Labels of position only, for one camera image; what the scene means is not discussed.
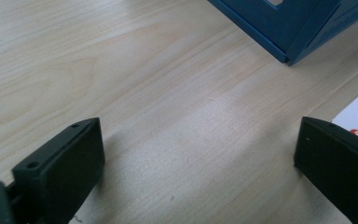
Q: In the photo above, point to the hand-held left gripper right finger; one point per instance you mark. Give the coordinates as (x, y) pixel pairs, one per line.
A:
(338, 165)

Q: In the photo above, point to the blue plastic file rack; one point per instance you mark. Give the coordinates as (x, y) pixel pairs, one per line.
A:
(292, 25)

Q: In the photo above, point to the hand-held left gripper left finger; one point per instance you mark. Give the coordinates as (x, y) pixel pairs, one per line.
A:
(59, 174)

